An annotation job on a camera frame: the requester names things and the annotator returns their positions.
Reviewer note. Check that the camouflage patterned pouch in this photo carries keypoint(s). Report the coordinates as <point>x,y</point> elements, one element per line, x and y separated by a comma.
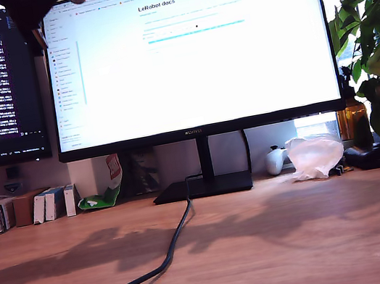
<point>144,172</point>

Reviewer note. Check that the black monitor with white screen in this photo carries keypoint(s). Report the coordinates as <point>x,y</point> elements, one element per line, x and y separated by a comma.
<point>200,74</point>

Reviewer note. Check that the white game controller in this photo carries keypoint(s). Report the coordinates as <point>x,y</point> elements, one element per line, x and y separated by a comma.
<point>275,162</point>

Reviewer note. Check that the green white Jenkki gum bag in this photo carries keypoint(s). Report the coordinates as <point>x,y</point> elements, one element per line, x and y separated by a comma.
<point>106,197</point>

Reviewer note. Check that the white crumpled plastic bag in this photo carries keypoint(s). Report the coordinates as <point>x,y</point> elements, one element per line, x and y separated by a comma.
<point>316,156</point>

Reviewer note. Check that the small black yellow item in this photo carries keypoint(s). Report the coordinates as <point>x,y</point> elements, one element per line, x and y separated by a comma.
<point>342,169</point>

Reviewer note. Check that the amber glass bottle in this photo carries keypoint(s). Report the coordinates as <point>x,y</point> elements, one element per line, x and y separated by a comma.
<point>353,117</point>

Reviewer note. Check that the brown cardboard box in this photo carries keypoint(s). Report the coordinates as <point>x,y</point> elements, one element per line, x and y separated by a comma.
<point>23,210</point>

